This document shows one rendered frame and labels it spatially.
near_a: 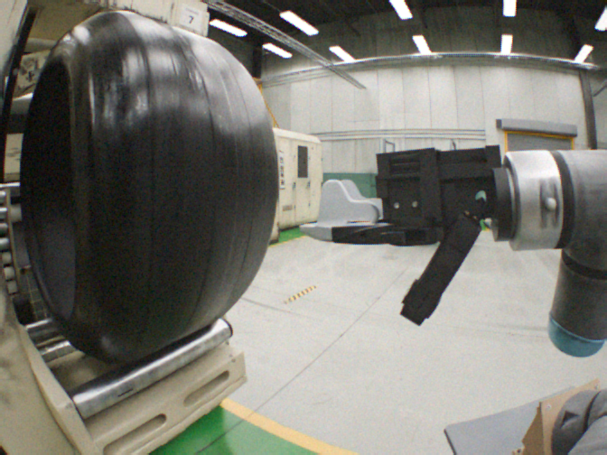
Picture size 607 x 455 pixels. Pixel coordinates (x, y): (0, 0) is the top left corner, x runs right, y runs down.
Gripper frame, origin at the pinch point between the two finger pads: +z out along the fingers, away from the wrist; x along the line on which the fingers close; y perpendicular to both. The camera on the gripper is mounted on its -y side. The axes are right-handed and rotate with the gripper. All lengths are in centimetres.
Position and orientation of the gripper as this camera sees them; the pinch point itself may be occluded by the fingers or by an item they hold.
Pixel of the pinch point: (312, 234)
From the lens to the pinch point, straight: 33.7
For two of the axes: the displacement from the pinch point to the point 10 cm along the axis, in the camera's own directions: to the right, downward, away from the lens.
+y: -1.1, -9.9, -1.0
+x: -4.7, 1.4, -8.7
